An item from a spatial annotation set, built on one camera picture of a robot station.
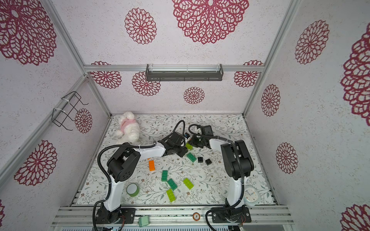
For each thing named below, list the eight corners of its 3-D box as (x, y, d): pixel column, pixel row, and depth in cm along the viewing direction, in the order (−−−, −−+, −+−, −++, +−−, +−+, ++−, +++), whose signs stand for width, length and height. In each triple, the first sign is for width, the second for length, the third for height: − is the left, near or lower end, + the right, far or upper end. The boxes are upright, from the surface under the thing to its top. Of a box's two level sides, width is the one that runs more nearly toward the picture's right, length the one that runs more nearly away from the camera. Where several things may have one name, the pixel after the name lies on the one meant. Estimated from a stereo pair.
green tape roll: (128, 197, 82) (124, 193, 77) (130, 186, 86) (127, 183, 81) (138, 197, 82) (135, 193, 77) (140, 186, 86) (137, 183, 81)
